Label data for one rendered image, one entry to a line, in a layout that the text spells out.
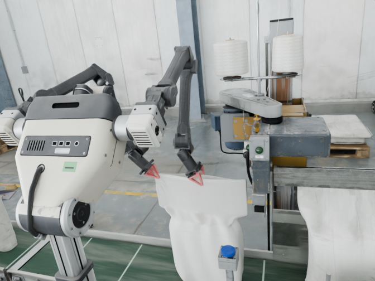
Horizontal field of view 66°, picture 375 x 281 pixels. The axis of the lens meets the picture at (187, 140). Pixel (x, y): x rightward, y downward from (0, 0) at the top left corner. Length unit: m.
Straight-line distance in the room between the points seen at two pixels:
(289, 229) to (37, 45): 7.77
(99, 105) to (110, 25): 6.30
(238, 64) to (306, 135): 0.46
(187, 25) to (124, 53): 1.85
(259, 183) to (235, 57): 0.58
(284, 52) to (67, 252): 1.18
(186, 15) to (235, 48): 4.73
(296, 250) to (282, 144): 0.90
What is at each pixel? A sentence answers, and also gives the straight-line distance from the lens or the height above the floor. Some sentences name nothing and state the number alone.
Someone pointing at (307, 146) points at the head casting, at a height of 1.28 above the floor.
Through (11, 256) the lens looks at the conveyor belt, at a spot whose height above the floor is 0.38.
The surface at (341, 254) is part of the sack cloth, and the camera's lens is 1.55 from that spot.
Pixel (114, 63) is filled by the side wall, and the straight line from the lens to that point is 7.34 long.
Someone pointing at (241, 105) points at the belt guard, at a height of 1.39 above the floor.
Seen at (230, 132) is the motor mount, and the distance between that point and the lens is 1.60.
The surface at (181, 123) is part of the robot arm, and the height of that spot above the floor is 1.33.
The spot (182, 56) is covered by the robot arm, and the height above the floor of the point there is 1.65.
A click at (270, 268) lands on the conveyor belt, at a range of 1.94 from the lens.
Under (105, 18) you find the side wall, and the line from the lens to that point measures 7.36.
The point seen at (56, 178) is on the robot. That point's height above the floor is 1.33.
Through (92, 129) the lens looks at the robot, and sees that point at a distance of 1.02.
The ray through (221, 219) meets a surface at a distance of 1.52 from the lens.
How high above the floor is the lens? 1.72
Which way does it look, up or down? 19 degrees down
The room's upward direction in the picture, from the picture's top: 6 degrees counter-clockwise
